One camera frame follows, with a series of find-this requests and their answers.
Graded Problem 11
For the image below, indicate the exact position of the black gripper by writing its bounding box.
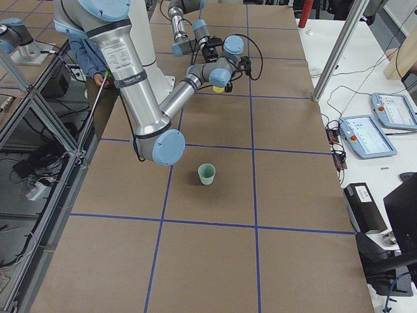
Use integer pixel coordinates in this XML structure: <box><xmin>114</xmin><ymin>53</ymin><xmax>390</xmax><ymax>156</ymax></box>
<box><xmin>199</xmin><ymin>36</ymin><xmax>223</xmax><ymax>63</ymax></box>
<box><xmin>224</xmin><ymin>82</ymin><xmax>233</xmax><ymax>92</ymax></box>

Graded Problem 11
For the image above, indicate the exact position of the yellow cup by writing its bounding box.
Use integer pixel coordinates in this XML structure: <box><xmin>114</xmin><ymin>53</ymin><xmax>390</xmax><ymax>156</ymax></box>
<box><xmin>212</xmin><ymin>86</ymin><xmax>225</xmax><ymax>93</ymax></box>

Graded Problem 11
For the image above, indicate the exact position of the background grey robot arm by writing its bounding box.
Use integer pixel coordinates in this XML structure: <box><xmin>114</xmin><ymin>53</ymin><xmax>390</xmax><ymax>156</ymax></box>
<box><xmin>1</xmin><ymin>18</ymin><xmax>54</xmax><ymax>65</ymax></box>

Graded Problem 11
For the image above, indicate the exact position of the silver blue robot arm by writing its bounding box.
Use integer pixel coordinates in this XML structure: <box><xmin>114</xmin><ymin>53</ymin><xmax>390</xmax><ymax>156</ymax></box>
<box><xmin>54</xmin><ymin>1</ymin><xmax>244</xmax><ymax>166</ymax></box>
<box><xmin>167</xmin><ymin>0</ymin><xmax>223</xmax><ymax>63</ymax></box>

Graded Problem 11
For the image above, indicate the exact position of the green cup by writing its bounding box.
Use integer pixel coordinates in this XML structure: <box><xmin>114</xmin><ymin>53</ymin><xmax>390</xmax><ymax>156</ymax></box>
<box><xmin>197</xmin><ymin>163</ymin><xmax>216</xmax><ymax>185</ymax></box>

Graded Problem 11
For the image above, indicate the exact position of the orange black connector strip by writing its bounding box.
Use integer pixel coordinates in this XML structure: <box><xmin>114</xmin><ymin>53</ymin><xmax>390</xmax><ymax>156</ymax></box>
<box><xmin>326</xmin><ymin>127</ymin><xmax>347</xmax><ymax>171</ymax></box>

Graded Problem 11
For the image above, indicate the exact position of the person in blue hoodie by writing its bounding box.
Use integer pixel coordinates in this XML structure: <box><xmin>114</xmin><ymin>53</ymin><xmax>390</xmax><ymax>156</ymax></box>
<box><xmin>68</xmin><ymin>36</ymin><xmax>109</xmax><ymax>87</ymax></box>

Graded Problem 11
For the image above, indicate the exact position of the near blue teach pendant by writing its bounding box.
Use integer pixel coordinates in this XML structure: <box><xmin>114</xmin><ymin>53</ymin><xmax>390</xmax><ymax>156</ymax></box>
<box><xmin>339</xmin><ymin>115</ymin><xmax>397</xmax><ymax>159</ymax></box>

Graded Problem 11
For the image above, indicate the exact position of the blue teach pendant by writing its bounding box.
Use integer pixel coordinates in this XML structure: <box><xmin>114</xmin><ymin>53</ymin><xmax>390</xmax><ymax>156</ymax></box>
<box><xmin>339</xmin><ymin>115</ymin><xmax>397</xmax><ymax>159</ymax></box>
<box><xmin>371</xmin><ymin>93</ymin><xmax>416</xmax><ymax>130</ymax></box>

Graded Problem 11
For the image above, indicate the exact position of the far blue teach pendant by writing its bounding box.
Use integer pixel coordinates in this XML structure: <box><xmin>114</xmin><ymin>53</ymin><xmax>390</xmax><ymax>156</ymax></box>
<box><xmin>371</xmin><ymin>93</ymin><xmax>416</xmax><ymax>130</ymax></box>

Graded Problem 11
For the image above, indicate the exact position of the wooden board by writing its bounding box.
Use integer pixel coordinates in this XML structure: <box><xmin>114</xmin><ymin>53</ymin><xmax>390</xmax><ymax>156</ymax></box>
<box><xmin>384</xmin><ymin>27</ymin><xmax>416</xmax><ymax>80</ymax></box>

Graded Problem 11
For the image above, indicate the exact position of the black box with label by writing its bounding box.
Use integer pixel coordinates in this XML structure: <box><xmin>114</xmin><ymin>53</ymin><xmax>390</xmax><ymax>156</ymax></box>
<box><xmin>343</xmin><ymin>183</ymin><xmax>388</xmax><ymax>235</ymax></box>

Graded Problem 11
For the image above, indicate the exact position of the black monitor stand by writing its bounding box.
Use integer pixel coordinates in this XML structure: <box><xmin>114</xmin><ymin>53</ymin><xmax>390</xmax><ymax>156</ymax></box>
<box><xmin>356</xmin><ymin>174</ymin><xmax>416</xmax><ymax>297</ymax></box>

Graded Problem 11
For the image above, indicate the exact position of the black looped camera cable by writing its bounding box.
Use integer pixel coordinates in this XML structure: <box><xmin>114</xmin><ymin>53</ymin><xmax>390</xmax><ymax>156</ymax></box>
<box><xmin>224</xmin><ymin>33</ymin><xmax>263</xmax><ymax>81</ymax></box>

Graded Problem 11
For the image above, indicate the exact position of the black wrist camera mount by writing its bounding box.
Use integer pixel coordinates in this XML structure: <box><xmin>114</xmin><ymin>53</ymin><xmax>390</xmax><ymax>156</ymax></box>
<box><xmin>238</xmin><ymin>56</ymin><xmax>252</xmax><ymax>78</ymax></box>

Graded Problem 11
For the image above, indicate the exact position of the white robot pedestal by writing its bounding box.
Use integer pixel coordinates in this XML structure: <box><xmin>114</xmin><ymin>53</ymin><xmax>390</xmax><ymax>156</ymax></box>
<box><xmin>128</xmin><ymin>0</ymin><xmax>175</xmax><ymax>103</ymax></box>

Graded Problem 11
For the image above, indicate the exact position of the aluminium frame post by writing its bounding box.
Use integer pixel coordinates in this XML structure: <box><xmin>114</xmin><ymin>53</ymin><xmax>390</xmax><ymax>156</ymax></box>
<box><xmin>311</xmin><ymin>0</ymin><xmax>369</xmax><ymax>102</ymax></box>

